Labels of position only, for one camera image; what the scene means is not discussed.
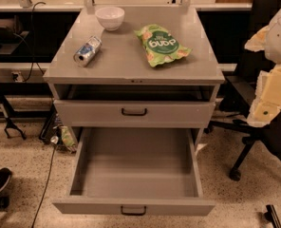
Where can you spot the green chip bag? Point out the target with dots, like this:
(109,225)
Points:
(160,46)

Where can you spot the grey drawer cabinet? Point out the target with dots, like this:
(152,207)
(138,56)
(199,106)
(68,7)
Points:
(120,71)

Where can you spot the black office chair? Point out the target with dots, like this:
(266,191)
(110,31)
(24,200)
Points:
(240,90)

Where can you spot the white ceramic bowl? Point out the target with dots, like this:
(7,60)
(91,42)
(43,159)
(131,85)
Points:
(110,18)

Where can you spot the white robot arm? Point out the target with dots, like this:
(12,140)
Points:
(267,102)

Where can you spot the grey drawer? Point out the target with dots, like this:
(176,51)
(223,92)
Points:
(135,172)
(134,114)

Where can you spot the yellow foam covered gripper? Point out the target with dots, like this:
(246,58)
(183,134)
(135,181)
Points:
(280,37)

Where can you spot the green packet on floor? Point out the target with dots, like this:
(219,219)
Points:
(66,137)

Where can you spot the silver blue soda can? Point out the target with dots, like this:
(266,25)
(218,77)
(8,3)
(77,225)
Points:
(87,51)

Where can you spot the grey top drawer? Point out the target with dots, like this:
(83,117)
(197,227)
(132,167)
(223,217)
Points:
(134,114)

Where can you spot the black stand legs left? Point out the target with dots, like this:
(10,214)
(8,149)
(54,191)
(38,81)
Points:
(7,112)

